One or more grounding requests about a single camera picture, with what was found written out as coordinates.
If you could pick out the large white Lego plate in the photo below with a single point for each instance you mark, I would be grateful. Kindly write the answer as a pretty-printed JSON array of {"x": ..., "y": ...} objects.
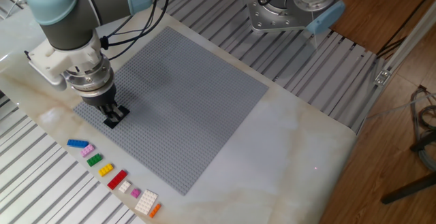
[{"x": 146, "y": 202}]

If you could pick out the blue Lego brick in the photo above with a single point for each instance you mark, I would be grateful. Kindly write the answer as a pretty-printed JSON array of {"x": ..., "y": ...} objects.
[{"x": 77, "y": 143}]

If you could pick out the black stand leg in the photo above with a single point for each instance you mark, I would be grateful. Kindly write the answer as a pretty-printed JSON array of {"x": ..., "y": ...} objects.
[{"x": 408, "y": 188}]

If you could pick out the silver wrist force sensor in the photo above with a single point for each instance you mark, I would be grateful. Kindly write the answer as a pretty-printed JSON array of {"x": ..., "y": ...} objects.
[{"x": 92, "y": 81}]

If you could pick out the light pink Lego brick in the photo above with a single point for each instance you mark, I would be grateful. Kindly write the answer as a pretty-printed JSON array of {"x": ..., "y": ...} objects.
[{"x": 87, "y": 150}]

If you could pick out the small magenta Lego brick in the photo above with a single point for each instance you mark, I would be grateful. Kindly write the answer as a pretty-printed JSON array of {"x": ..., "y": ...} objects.
[{"x": 135, "y": 193}]

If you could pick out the green Lego brick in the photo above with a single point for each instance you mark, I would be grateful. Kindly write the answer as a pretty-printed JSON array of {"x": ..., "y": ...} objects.
[{"x": 94, "y": 160}]

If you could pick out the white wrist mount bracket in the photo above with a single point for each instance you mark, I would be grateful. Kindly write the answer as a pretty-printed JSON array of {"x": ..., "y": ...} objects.
[{"x": 68, "y": 59}]

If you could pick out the glossy marble pattern mat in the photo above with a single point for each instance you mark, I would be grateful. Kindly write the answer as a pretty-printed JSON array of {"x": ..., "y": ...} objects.
[{"x": 272, "y": 169}]

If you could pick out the small white Lego brick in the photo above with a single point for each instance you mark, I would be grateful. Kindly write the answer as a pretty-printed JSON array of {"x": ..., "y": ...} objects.
[{"x": 124, "y": 186}]

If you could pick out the black Lego plate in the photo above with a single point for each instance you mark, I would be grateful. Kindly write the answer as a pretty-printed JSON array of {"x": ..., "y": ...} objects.
[{"x": 109, "y": 124}]

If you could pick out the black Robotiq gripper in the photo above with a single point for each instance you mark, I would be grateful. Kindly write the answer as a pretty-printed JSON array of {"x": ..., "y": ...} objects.
[{"x": 100, "y": 99}]

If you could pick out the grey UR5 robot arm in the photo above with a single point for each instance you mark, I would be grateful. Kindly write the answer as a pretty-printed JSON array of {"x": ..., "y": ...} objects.
[{"x": 68, "y": 30}]

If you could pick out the grey Lego baseplate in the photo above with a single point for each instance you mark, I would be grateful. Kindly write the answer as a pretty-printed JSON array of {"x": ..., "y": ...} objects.
[{"x": 187, "y": 115}]

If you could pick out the orange Lego brick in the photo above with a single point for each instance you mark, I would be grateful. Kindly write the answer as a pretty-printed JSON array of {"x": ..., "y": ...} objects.
[{"x": 155, "y": 210}]

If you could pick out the red Lego brick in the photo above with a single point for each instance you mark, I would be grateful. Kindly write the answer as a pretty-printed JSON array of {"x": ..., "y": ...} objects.
[{"x": 117, "y": 179}]

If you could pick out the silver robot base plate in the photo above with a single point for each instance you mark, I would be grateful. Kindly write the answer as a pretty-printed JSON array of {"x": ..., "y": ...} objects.
[{"x": 269, "y": 19}]

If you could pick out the aluminium frame bar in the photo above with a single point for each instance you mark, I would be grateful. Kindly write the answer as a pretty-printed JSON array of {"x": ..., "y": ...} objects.
[{"x": 408, "y": 40}]

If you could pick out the yellow Lego brick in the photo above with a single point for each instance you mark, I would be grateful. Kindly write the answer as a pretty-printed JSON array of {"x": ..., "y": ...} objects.
[{"x": 106, "y": 170}]

